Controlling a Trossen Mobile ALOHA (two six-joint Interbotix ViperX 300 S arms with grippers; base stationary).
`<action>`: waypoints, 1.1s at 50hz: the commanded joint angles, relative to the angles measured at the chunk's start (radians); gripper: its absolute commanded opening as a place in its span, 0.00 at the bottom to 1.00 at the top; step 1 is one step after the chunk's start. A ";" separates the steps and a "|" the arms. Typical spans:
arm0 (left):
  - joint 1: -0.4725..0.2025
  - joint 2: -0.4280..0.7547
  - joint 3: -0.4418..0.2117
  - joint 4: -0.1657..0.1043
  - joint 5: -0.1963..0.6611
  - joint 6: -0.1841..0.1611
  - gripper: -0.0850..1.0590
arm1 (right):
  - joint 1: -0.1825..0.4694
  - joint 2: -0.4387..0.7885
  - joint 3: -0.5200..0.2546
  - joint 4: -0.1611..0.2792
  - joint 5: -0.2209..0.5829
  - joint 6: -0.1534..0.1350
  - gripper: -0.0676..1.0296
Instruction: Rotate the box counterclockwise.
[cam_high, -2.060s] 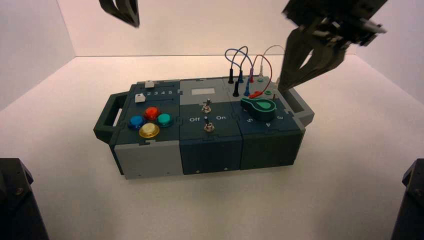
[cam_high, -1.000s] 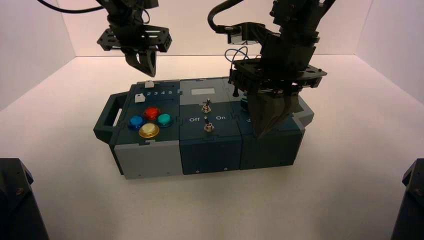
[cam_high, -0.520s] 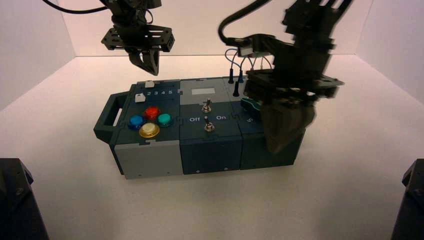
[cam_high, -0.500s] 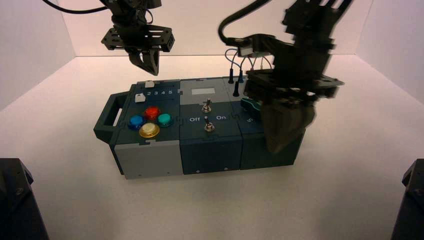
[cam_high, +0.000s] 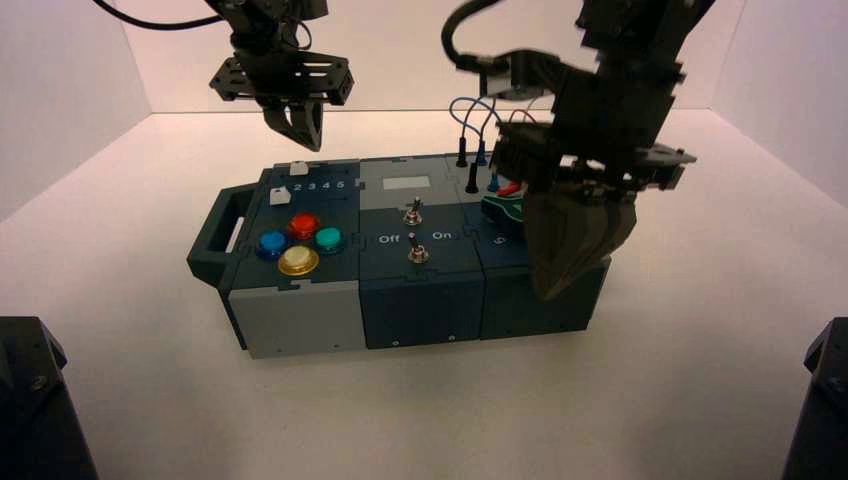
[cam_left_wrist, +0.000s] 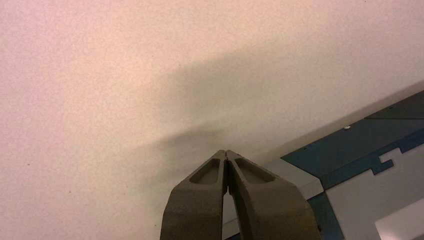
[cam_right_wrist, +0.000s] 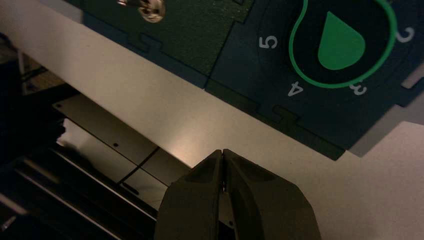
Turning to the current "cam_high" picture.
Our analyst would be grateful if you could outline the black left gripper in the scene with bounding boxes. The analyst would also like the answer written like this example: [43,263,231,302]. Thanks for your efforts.
[209,26,355,152]

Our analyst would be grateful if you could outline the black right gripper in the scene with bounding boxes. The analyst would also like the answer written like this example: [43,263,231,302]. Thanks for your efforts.
[495,69,697,303]

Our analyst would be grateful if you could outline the dark teal grey control box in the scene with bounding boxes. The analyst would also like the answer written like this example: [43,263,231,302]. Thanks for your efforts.
[186,155,612,361]

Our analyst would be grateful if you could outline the green teal rotary knob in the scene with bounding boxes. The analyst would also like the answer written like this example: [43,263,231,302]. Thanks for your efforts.
[480,195,531,240]

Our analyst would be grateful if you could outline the red round push button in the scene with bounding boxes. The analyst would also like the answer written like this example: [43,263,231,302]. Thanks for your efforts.
[287,213,324,242]

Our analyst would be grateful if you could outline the teal round push button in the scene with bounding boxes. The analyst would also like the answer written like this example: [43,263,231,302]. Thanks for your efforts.
[312,227,346,256]

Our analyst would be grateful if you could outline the blue round push button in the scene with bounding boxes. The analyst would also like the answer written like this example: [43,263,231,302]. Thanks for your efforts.
[256,230,291,261]

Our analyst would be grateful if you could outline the yellow round push button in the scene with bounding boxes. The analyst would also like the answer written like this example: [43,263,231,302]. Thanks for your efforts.
[278,245,321,278]

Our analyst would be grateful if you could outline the black plug jumper cable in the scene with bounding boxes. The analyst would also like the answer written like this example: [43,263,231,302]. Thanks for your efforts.
[455,99,498,195]

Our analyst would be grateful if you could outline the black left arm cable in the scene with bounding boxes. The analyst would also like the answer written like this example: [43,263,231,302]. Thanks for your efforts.
[92,0,227,32]

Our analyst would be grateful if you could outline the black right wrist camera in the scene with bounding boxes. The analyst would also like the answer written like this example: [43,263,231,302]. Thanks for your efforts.
[478,50,564,101]

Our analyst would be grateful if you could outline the black right camera cable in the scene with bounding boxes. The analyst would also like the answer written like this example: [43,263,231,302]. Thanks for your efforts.
[441,0,505,72]

